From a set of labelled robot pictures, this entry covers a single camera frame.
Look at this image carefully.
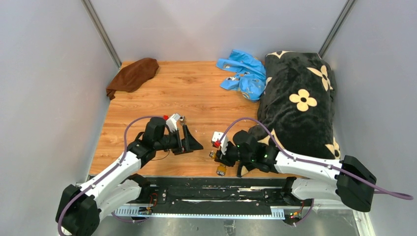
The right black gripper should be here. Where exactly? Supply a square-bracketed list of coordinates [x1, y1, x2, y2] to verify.
[215, 141, 254, 167]

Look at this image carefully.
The aluminium frame rail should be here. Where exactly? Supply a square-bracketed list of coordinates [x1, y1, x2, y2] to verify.
[65, 186, 367, 219]

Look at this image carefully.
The blue plastic bag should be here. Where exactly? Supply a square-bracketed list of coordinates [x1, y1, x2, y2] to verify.
[216, 50, 267, 102]

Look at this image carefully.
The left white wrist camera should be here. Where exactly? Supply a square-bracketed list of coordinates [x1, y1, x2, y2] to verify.
[163, 113, 182, 132]

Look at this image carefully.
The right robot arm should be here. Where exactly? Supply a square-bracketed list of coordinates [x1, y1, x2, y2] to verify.
[211, 130, 377, 212]

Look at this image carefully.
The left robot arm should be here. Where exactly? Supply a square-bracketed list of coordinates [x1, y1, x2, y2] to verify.
[56, 114, 203, 236]

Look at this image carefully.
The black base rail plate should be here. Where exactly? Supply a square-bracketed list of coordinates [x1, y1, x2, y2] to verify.
[88, 176, 349, 225]

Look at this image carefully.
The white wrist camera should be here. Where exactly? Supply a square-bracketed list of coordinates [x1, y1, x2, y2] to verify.
[211, 131, 229, 154]
[163, 113, 182, 132]

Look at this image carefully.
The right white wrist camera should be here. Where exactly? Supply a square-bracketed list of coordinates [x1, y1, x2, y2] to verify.
[211, 131, 229, 154]

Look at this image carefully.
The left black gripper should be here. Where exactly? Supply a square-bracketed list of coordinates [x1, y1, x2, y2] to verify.
[154, 125, 203, 156]

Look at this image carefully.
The silver threaded pipe fitting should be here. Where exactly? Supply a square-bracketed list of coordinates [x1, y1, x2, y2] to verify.
[179, 116, 186, 126]

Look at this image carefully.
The yellow brass water faucet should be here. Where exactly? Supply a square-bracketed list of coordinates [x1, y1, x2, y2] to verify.
[209, 150, 227, 177]

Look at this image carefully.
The brown cloth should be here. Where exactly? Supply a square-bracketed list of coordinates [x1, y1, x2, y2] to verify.
[106, 58, 159, 100]

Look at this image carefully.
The black floral blanket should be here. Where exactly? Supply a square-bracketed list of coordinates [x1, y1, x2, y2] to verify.
[248, 51, 341, 159]

